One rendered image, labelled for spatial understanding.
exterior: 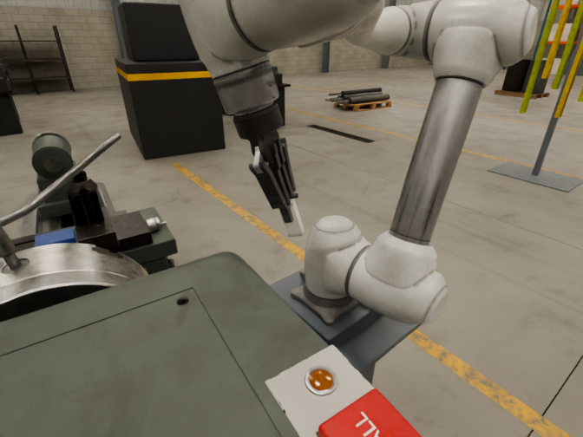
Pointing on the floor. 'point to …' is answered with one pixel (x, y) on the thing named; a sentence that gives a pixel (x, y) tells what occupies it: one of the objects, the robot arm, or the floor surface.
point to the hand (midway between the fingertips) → (291, 218)
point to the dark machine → (167, 84)
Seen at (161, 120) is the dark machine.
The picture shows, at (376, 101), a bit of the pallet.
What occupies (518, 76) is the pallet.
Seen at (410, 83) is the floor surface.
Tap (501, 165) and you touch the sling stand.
